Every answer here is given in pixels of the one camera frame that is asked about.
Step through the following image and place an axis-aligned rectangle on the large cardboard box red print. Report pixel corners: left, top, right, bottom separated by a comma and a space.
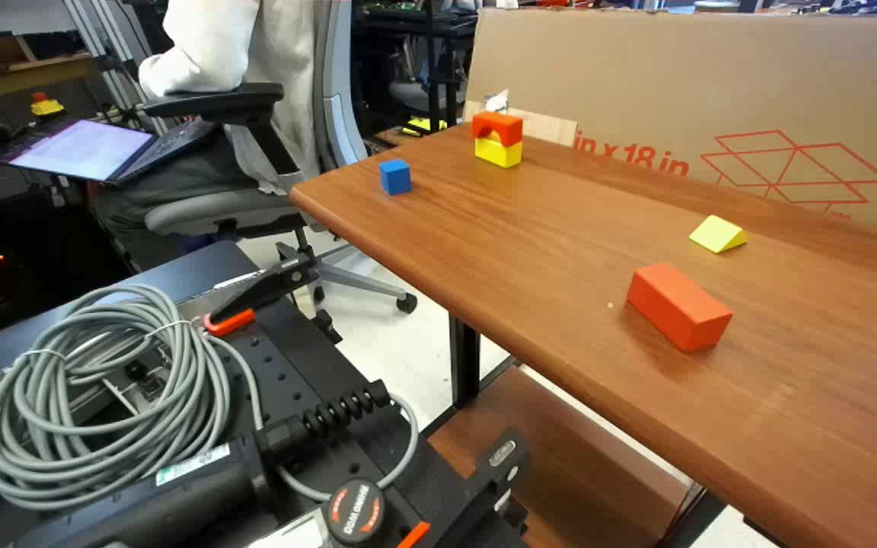
463, 7, 877, 245

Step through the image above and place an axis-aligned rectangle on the orange rectangular wooden block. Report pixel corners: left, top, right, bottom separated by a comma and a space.
625, 262, 736, 355

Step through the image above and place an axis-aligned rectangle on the person in white shirt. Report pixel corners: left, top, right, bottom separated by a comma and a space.
135, 0, 322, 191

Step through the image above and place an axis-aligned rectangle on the thick black ribbed cable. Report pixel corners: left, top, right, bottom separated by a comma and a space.
252, 376, 402, 460

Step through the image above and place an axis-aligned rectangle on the yellow red emergency stop button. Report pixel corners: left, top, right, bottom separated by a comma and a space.
27, 88, 67, 118

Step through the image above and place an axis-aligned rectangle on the yellow wedge wooden block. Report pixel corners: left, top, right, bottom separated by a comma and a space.
690, 212, 750, 256

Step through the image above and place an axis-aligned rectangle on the grey coiled cable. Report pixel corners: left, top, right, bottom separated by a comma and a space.
0, 280, 269, 513

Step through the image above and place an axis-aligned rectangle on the orange arch wooden block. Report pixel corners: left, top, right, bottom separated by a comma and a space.
468, 111, 527, 147

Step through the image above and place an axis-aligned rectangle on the brown wooden lower shelf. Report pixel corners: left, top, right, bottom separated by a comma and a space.
423, 361, 694, 548

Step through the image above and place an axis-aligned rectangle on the round black orange knob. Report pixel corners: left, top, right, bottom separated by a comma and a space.
320, 477, 389, 546

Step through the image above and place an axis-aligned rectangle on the grey office chair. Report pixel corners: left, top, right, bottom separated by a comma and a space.
87, 0, 420, 316

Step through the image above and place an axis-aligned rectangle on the black table leg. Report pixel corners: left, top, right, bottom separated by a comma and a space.
447, 314, 486, 408

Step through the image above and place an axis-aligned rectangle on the blue wooden cube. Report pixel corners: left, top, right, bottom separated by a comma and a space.
378, 156, 416, 199

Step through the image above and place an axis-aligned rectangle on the black clamp orange handle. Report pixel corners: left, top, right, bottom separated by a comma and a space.
198, 252, 344, 344

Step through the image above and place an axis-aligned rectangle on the tablet with lit screen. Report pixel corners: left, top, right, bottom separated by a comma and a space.
4, 115, 191, 191

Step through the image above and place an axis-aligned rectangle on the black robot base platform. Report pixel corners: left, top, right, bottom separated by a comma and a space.
0, 238, 534, 548

